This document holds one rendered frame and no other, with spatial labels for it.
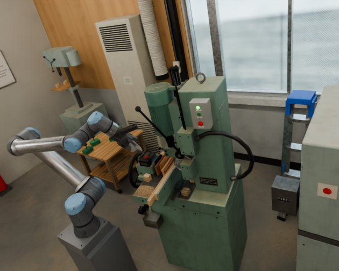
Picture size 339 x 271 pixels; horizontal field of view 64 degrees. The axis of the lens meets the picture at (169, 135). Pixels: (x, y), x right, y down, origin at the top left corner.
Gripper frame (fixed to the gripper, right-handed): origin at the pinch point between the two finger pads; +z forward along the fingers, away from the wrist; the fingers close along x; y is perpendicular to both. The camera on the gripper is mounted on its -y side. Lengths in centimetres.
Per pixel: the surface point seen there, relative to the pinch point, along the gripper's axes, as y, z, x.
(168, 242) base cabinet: 52, 71, 7
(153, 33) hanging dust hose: -65, -7, -146
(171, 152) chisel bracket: -7.0, 21.4, -0.7
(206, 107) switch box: -47, -2, 33
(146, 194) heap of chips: 19.7, 16.9, 18.3
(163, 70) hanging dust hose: -43, 28, -146
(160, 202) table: 16.5, 23.9, 25.8
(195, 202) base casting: 4, 43, 26
